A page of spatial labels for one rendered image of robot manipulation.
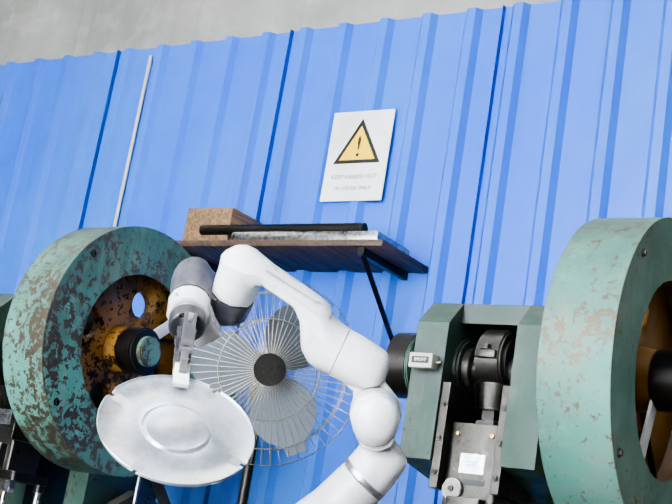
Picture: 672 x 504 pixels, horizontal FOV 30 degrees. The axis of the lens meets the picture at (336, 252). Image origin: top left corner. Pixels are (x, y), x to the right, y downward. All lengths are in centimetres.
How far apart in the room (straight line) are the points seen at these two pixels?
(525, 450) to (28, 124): 405
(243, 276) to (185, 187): 321
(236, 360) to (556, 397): 128
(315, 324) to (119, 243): 159
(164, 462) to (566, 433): 106
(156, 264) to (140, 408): 192
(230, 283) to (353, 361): 30
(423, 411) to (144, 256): 126
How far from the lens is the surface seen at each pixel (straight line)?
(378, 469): 266
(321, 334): 262
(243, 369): 387
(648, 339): 333
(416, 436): 336
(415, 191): 509
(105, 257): 407
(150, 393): 239
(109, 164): 615
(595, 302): 294
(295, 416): 388
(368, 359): 263
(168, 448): 228
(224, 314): 266
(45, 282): 398
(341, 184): 525
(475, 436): 334
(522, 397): 325
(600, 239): 309
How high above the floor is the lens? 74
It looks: 14 degrees up
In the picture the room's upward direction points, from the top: 9 degrees clockwise
